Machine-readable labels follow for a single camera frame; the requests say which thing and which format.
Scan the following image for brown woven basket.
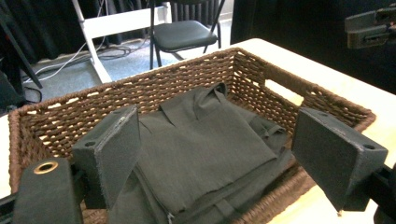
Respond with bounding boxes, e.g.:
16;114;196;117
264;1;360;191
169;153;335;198
7;47;377;224

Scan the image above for black floor cables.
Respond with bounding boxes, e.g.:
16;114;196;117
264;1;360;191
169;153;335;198
96;41;151;62

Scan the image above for black folding chair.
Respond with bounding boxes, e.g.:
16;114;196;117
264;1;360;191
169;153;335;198
148;0;226;70

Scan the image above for dark curtain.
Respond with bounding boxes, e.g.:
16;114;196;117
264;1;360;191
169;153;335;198
0;0;150;64

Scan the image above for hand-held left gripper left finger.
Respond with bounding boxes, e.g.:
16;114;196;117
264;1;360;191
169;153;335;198
72;105;142;210

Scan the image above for dark grey pants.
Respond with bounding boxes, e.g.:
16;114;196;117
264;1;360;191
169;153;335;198
106;82;295;224

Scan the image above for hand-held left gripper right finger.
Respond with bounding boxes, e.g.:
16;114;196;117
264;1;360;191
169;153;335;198
291;106;389;216

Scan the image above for white floor cable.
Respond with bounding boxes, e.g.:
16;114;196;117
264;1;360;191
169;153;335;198
22;42;89;84

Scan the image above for black metal stand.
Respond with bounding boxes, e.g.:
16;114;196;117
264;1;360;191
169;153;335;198
0;15;43;90

